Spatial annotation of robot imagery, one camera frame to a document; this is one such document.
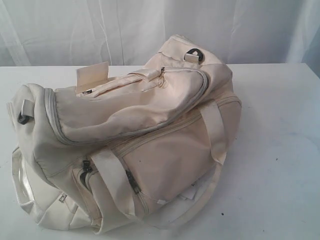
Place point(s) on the cream white duffel bag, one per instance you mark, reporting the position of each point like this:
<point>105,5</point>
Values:
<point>111,151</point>

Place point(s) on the white backdrop curtain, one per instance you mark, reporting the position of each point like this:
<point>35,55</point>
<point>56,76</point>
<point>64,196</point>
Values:
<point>129,32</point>

